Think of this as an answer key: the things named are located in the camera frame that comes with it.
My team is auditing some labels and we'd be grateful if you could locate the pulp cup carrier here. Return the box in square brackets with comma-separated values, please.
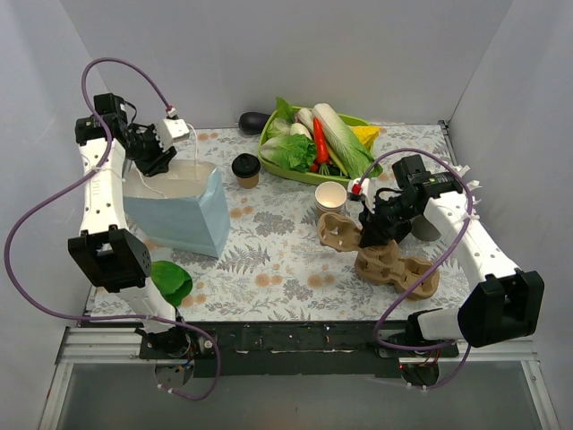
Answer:
[317, 212, 361, 252]

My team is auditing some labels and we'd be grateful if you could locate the light blue paper bag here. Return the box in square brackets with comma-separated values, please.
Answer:
[124, 159, 230, 258]

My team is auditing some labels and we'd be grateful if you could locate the black cup lid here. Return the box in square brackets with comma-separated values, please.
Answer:
[231, 153, 261, 178]

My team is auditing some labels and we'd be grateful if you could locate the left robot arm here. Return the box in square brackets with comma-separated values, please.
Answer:
[68, 93, 191, 358]

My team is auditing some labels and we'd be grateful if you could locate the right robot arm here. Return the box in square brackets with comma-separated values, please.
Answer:
[348, 150, 544, 357]

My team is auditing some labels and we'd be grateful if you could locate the stack of pulp cup carriers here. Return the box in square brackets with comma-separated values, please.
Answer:
[355, 241, 432, 294]

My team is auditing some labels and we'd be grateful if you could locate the stack of paper cups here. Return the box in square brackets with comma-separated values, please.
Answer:
[314, 181, 347, 218]

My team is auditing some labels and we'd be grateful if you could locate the napa cabbage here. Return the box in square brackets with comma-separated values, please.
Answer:
[312, 103, 374, 179]

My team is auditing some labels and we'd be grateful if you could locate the cup of white straws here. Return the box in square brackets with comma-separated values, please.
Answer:
[411, 163, 481, 241]

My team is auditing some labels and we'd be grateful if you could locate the yellow pepper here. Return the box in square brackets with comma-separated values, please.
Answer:
[351, 125, 382, 151]

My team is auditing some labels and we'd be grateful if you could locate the dark purple eggplant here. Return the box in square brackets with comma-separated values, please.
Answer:
[238, 111, 270, 135]

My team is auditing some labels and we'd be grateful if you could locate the green plastic vegetable tray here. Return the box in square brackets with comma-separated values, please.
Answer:
[258, 111, 382, 186]

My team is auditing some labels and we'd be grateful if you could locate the green lettuce head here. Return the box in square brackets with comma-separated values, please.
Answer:
[260, 133, 317, 172]

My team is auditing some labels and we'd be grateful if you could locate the green bok choy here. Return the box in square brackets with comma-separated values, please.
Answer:
[151, 261, 192, 307]

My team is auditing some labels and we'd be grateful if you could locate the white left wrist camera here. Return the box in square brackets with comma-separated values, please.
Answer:
[156, 118, 190, 149]

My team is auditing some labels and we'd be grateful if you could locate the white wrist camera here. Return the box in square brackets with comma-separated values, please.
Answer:
[346, 177, 373, 202]
[156, 118, 190, 149]

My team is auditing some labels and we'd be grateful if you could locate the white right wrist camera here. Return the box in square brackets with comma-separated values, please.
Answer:
[346, 177, 373, 202]

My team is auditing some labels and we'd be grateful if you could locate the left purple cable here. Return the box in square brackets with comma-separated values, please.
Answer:
[3, 56, 223, 401]

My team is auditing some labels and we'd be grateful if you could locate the purple cable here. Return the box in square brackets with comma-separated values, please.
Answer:
[353, 148, 476, 391]
[3, 56, 223, 401]

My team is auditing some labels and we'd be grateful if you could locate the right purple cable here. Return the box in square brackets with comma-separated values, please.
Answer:
[353, 148, 476, 391]

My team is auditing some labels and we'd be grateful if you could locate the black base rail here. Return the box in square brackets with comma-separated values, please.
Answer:
[138, 320, 460, 380]

